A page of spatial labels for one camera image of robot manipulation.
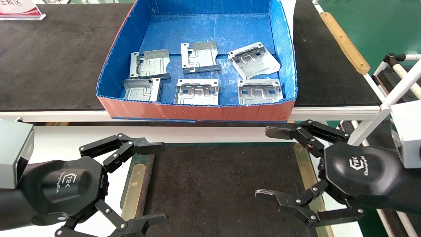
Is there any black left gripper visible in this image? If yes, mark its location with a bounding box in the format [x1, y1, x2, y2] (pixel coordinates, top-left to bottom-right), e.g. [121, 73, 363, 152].
[0, 133, 169, 237]

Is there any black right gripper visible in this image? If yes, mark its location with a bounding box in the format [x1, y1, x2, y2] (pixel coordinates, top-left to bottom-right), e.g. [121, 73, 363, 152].
[255, 119, 421, 228]

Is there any stamped metal bracket plate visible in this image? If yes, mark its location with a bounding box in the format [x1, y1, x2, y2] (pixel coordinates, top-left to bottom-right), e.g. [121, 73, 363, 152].
[228, 42, 281, 80]
[174, 79, 220, 106]
[130, 49, 171, 80]
[237, 79, 284, 106]
[181, 40, 222, 74]
[122, 78, 162, 102]

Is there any blue corrugated box orange front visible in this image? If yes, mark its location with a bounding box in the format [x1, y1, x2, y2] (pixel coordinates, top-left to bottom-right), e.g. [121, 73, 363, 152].
[96, 0, 297, 122]

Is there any brass mat clamp strip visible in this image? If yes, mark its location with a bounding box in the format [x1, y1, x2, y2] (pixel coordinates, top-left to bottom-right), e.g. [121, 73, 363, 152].
[121, 164, 147, 221]
[294, 143, 334, 237]

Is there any green base mat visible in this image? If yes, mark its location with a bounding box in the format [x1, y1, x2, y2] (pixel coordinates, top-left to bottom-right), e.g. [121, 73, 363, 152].
[120, 143, 155, 211]

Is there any small black felt mat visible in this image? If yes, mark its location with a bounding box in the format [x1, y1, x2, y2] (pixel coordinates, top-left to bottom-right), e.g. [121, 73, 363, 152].
[138, 143, 318, 237]

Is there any black cart mat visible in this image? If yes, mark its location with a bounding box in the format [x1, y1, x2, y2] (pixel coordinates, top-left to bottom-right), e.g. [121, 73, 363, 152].
[375, 66, 421, 102]

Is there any long wooden edge strip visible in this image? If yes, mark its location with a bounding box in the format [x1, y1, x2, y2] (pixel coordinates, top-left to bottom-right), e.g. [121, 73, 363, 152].
[320, 12, 371, 75]

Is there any white pipe rack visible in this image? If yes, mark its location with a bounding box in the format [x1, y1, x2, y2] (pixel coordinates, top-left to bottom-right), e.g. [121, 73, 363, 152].
[347, 53, 421, 147]

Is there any black pipe joint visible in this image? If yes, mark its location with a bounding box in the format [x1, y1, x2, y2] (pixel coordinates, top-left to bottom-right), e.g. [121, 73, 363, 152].
[383, 53, 407, 68]

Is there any large black felt mat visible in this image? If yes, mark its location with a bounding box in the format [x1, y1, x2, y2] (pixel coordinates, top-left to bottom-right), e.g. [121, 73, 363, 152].
[0, 3, 383, 111]

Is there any white and red sign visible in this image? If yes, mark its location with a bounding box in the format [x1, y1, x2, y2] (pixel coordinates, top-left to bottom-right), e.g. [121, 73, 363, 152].
[0, 0, 46, 21]

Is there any white table edge rail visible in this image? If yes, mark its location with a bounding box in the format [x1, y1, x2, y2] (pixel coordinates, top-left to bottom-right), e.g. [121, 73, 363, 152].
[0, 105, 391, 123]

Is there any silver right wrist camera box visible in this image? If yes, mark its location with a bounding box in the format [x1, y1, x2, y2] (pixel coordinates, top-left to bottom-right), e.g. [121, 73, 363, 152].
[390, 100, 421, 169]

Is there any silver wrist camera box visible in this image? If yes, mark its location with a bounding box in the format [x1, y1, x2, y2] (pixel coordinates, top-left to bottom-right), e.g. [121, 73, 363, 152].
[390, 100, 421, 169]
[0, 118, 35, 189]

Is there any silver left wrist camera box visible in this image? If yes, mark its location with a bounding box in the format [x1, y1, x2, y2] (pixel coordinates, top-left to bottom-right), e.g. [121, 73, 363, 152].
[0, 118, 35, 189]

